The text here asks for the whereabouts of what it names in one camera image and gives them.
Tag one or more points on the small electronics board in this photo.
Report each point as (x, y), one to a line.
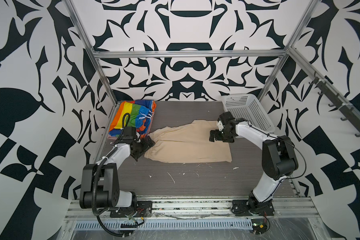
(260, 227)

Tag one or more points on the pink shorts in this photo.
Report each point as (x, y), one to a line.
(114, 138)

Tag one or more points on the white plastic basket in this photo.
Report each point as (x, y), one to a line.
(248, 107)

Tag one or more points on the rainbow coloured shorts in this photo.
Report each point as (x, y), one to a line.
(141, 114)

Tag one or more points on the beige shorts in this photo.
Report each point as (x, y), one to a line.
(188, 144)

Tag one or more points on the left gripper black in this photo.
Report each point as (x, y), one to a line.
(146, 146)

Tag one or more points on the white slotted cable duct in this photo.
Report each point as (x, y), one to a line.
(188, 224)

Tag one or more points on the aluminium frame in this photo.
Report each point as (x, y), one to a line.
(204, 50)

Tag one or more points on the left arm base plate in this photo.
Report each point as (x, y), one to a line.
(137, 209)

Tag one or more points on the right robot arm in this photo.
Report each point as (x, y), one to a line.
(279, 159)

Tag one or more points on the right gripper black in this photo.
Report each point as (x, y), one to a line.
(212, 135)

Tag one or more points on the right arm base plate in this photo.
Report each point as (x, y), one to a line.
(252, 208)

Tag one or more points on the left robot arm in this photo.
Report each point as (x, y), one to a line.
(100, 187)

